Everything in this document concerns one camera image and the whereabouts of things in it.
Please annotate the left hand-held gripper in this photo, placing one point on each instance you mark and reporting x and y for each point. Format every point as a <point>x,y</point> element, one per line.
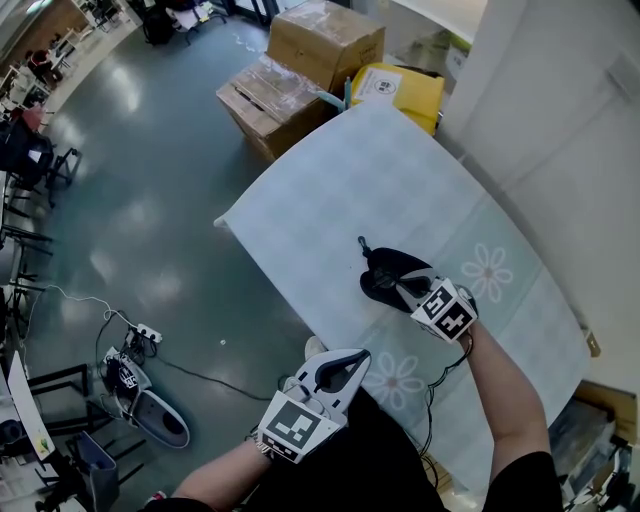
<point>295,425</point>

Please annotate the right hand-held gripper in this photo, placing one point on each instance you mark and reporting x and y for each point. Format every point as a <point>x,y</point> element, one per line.
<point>444,312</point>

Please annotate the dark glasses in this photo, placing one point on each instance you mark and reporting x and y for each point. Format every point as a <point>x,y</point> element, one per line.
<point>385,280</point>

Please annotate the black glasses case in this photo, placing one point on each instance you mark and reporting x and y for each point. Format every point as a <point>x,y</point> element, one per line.
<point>395,257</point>

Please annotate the person's right forearm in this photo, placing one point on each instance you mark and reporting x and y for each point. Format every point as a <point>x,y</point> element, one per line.
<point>505,390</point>

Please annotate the person's left forearm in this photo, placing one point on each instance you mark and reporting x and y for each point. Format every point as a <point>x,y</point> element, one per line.
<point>225,472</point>

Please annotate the person's white shoe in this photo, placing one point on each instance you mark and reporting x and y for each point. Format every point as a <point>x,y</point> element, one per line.
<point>314,347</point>

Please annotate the person's black clothing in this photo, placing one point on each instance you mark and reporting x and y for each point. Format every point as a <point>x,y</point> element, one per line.
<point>370,465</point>

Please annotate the white flowered tablecloth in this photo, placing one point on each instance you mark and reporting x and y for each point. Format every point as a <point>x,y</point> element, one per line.
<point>350,190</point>

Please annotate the spare gripper device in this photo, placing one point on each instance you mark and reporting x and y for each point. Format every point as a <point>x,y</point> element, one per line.
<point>155,410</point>

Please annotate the yellow bag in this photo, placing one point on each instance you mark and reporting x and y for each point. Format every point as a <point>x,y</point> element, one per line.
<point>415,92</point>

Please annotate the white power strip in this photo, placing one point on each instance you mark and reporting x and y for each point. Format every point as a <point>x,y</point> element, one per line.
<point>150,333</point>

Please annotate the taped brown cardboard box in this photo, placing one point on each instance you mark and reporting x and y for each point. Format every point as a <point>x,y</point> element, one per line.
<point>272,105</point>

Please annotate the large brown cardboard box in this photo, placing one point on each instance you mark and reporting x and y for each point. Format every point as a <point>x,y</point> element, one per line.
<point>325,40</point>

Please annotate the grey waste bin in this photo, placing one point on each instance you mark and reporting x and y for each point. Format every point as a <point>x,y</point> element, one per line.
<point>97,467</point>

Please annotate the white desk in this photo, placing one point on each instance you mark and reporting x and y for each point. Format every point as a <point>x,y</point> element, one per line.
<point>25,405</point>

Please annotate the black office chair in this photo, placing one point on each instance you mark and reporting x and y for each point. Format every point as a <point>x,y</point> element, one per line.
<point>30,155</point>

